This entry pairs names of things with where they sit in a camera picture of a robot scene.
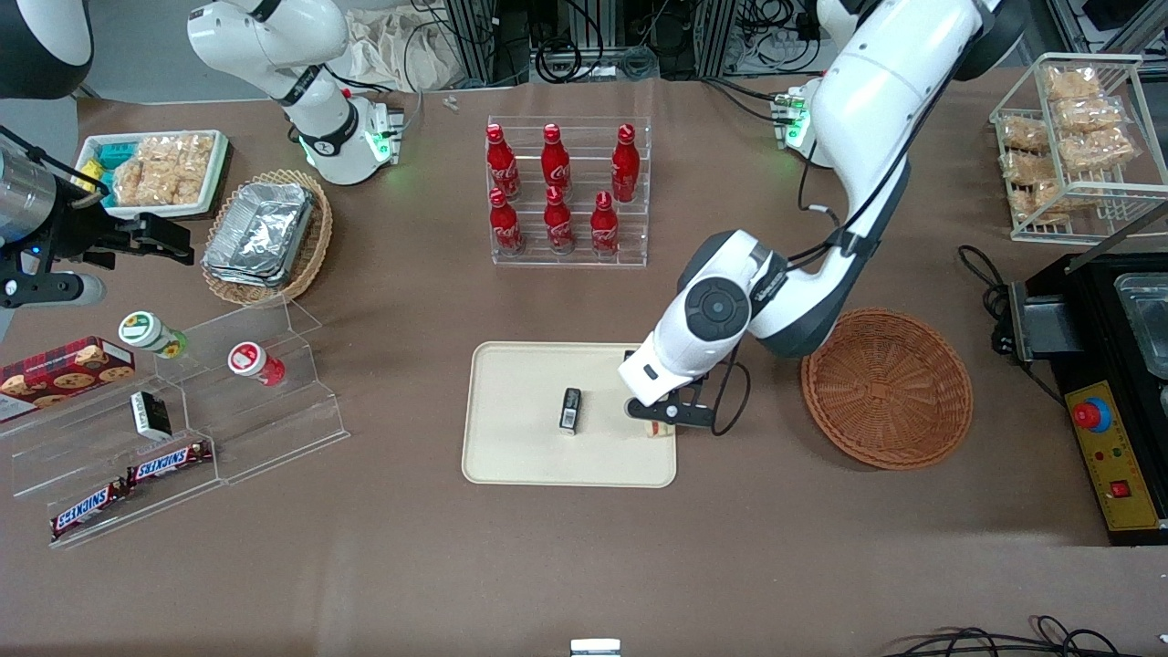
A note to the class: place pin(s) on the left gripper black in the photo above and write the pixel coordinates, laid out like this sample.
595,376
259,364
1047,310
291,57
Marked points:
629,354

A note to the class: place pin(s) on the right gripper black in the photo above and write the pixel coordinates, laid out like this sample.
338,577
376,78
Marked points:
75,230

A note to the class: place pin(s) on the small sandwich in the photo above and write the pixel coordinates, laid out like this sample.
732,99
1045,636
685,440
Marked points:
659,431

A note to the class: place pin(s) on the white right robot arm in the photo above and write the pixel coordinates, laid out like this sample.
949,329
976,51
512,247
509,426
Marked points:
274,46

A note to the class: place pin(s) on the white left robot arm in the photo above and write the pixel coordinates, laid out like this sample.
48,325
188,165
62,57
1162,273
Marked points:
876,91

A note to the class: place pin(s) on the white rectangular snack tray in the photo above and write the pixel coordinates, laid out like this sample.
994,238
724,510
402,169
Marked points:
151,212

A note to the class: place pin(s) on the aluminium foil tray stack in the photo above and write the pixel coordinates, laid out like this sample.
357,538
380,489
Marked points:
260,233

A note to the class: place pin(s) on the cream plastic tray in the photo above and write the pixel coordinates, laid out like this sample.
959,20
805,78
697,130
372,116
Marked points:
529,438

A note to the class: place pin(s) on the pale oval wicker basket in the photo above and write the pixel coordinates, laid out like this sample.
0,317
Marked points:
315,246

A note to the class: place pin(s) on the orange-brown round wicker basket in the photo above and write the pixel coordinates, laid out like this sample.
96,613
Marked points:
885,392

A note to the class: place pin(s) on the clear rice cracker pack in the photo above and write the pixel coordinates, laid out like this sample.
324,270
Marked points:
1048,201
164,169
1022,133
1090,114
132,181
196,162
1102,148
1024,167
1072,82

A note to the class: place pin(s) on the small black chocolate box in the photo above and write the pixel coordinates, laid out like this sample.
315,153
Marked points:
151,415
570,411

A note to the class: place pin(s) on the green sunflower cup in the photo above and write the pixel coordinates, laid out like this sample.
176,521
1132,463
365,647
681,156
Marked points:
146,332

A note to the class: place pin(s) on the teal snack pack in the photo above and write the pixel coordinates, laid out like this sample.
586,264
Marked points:
114,153

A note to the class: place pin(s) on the yellow snack pack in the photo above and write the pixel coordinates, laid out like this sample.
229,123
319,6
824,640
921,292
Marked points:
88,175

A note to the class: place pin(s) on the clear acrylic bottle rack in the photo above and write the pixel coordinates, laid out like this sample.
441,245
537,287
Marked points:
584,255

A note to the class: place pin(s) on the red cola bottle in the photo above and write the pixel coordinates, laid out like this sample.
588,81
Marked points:
604,228
558,224
500,164
505,226
555,162
625,164

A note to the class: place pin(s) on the red strawberry cup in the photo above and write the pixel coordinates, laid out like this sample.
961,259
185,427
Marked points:
254,361

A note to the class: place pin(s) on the red tartan cookie box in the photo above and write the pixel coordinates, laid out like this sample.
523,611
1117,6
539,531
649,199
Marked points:
64,374

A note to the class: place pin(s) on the clear acrylic stepped stand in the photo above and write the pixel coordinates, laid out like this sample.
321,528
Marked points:
274,420

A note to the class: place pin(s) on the Snickers chocolate bar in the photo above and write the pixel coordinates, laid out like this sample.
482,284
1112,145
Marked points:
87,508
169,462

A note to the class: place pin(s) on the white crumpled cloth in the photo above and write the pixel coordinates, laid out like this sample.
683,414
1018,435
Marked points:
392,46

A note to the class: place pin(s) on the small white black device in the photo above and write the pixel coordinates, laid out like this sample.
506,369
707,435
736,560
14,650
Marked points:
595,648

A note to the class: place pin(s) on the red emergency stop button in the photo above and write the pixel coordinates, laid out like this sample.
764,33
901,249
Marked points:
1092,415

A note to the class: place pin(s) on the black appliance housing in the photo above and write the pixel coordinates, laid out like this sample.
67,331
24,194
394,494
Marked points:
1095,310

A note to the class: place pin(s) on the steel pan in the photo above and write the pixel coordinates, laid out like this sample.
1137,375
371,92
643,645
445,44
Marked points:
1150,319

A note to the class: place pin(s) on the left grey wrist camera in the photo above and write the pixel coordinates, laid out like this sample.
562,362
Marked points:
671,412

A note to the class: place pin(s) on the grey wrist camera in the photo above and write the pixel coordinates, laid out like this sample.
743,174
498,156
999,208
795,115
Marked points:
671,412
55,290

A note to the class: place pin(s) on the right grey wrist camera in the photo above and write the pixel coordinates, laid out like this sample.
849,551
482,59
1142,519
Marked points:
55,290

